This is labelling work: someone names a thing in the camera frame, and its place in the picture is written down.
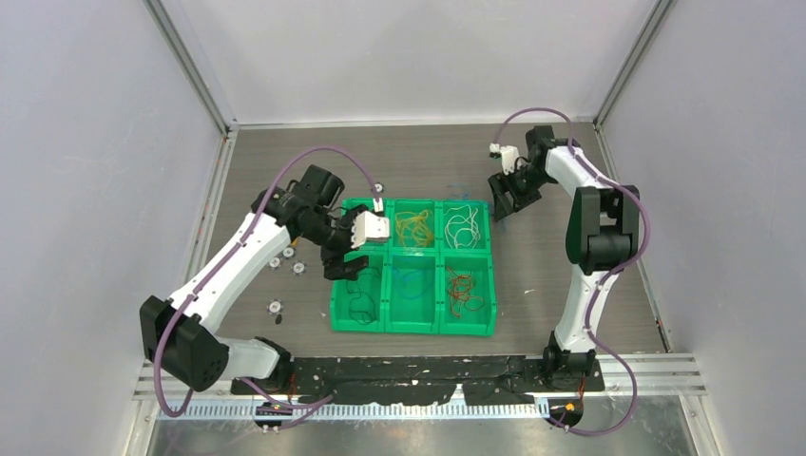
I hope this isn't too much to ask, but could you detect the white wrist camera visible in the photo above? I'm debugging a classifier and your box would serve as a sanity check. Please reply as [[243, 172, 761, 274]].
[[489, 142, 522, 176], [351, 198, 392, 249]]

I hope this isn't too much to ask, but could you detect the yellow thin cable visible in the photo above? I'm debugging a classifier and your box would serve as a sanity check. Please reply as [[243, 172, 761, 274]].
[[393, 209, 435, 249]]

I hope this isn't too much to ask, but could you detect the poker chip left middle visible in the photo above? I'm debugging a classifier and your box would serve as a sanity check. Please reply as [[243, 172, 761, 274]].
[[268, 256, 283, 270]]

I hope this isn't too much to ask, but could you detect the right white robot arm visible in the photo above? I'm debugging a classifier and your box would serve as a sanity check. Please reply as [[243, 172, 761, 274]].
[[488, 126, 640, 390]]

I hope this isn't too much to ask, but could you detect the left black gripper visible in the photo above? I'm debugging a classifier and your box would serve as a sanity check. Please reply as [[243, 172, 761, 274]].
[[301, 205, 369, 279]]

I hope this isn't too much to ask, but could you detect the aluminium front rail frame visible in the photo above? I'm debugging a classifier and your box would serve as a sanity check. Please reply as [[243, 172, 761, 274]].
[[124, 353, 724, 455]]

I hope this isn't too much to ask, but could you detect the black thin cable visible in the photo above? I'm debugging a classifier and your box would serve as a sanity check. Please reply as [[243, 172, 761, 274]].
[[342, 267, 381, 327]]

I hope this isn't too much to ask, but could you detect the white thin cable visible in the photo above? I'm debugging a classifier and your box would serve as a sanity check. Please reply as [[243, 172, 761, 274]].
[[443, 206, 482, 251]]

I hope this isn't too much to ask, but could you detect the red thin cable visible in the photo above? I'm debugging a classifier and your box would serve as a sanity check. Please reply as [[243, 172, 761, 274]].
[[444, 265, 488, 319]]

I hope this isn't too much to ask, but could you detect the poker chip right middle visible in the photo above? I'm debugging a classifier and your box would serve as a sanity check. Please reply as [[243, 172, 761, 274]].
[[292, 261, 307, 276]]

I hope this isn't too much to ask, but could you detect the green six-compartment bin tray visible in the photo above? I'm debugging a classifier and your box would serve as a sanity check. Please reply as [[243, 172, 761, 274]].
[[330, 199, 498, 337]]

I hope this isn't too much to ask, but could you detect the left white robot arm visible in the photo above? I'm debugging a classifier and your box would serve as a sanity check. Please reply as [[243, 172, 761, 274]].
[[139, 165, 390, 393]]

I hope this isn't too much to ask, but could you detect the poker chip lowest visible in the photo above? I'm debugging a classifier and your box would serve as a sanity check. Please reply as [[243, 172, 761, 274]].
[[266, 300, 284, 315]]

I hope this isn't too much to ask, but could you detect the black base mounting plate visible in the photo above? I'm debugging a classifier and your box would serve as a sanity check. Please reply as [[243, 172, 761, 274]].
[[253, 355, 605, 406]]

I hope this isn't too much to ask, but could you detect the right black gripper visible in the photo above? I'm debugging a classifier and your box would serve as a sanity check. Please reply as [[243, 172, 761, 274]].
[[489, 165, 554, 221]]

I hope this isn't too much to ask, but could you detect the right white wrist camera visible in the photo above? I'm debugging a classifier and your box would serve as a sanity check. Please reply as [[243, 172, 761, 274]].
[[489, 142, 522, 176]]

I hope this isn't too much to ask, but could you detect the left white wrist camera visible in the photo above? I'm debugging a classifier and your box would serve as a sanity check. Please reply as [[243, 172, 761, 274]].
[[351, 198, 392, 249]]

